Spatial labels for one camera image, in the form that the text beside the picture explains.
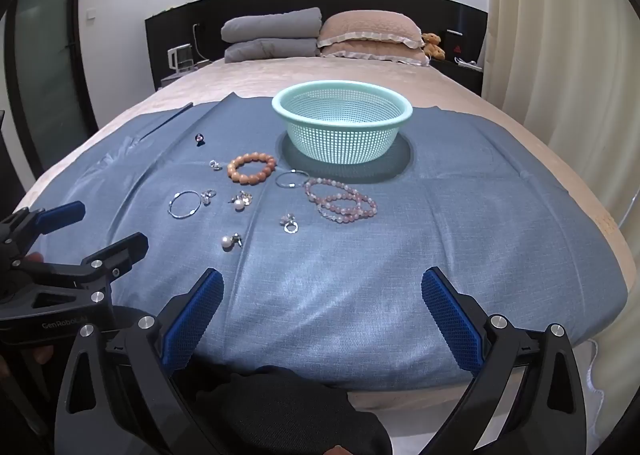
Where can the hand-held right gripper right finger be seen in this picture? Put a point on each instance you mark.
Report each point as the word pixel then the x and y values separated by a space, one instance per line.
pixel 450 320

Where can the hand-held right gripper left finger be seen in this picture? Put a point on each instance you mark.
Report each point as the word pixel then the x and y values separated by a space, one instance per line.
pixel 192 320

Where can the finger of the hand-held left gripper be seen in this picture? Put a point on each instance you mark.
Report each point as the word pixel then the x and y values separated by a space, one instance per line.
pixel 62 214
pixel 122 250

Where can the large silver hoop bangle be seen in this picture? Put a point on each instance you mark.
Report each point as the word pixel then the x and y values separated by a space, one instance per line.
pixel 171 207

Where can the pearl earring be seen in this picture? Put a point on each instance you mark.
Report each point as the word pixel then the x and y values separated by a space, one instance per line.
pixel 240 204
pixel 228 242

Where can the small silver earring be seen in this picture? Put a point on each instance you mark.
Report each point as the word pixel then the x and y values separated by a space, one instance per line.
pixel 208 197
pixel 215 164

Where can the silver crystal earring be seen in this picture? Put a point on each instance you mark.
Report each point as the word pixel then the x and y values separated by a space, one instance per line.
pixel 289 224

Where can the small silver hoop bangle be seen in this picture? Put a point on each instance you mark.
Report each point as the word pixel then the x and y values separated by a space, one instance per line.
pixel 278 181

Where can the teal plastic mesh basket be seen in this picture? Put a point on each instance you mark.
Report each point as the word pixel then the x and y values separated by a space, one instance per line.
pixel 342 120

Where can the person's left hand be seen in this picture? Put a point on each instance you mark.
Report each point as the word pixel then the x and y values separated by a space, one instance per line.
pixel 42 354

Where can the blue cloth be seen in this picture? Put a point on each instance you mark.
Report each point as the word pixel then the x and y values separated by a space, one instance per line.
pixel 400 245

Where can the dark glass door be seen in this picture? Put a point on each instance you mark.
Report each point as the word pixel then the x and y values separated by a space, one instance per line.
pixel 45 65

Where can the white kettle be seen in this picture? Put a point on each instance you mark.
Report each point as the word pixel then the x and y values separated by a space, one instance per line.
pixel 181 59

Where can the black headboard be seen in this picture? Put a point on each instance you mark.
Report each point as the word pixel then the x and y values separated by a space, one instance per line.
pixel 170 30

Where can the black nightstand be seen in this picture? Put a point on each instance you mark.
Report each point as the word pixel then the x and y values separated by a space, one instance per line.
pixel 462 75

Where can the grey pillow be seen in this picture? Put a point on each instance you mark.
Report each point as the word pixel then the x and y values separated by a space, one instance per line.
pixel 270 49
pixel 272 24

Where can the beige bed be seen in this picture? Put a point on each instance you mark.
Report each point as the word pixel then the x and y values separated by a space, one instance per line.
pixel 350 70

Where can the brown teddy bear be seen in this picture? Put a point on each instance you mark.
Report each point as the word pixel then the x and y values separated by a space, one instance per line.
pixel 433 46

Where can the black box with red triangle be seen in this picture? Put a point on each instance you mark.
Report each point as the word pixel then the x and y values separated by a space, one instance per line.
pixel 454 44

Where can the pink frilled pillow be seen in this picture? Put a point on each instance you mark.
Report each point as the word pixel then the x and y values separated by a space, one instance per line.
pixel 370 27
pixel 375 54

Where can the cream curtain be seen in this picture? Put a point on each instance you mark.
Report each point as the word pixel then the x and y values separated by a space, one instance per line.
pixel 565 60

